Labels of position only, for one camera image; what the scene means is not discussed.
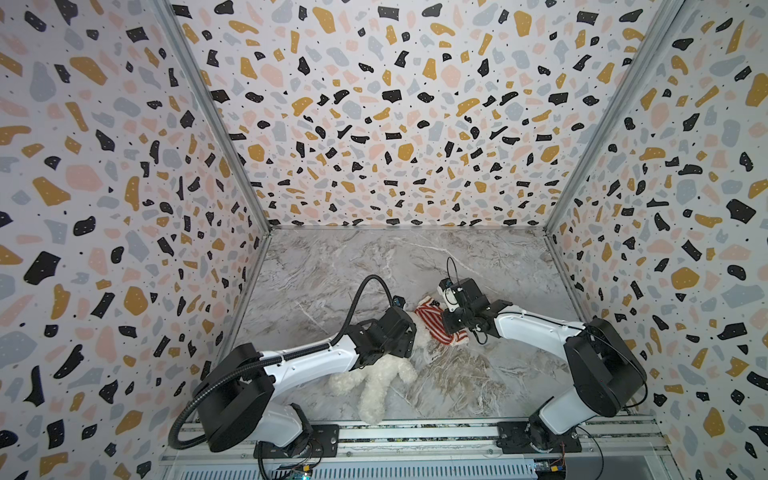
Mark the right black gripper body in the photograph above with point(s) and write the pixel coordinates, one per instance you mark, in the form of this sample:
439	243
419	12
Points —
453	321

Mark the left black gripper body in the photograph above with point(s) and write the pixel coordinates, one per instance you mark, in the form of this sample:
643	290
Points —
404	347

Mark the red white striped knit sweater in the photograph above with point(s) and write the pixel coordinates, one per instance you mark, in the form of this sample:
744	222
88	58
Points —
441	324

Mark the white plush teddy bear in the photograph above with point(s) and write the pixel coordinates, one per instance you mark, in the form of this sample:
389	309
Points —
377	378

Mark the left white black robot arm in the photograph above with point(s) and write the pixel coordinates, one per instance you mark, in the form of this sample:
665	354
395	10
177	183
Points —
236	399

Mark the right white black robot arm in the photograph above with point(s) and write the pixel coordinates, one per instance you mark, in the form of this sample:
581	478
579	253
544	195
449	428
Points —
605	373

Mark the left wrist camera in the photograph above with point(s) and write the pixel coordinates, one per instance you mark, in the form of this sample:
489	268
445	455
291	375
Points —
399	301

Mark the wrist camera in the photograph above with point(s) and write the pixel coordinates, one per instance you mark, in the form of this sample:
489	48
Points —
449	291
399	301

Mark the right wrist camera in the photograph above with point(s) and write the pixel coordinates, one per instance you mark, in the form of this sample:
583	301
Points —
449	291

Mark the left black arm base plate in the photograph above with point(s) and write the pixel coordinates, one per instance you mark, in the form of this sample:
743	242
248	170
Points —
321	441

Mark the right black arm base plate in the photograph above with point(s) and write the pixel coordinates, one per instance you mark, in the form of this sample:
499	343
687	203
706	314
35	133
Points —
525	437

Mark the white vented cable duct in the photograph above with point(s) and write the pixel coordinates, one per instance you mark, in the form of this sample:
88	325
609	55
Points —
462	469

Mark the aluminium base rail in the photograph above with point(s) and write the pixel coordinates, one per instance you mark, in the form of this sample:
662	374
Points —
489	438

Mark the left aluminium corner post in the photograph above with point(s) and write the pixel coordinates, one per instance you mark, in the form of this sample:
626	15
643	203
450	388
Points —
174	34

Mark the aluminium corner post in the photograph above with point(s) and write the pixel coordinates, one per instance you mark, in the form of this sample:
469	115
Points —
174	34
661	24

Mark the right aluminium corner post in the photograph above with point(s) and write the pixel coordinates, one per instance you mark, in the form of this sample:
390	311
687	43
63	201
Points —
661	24

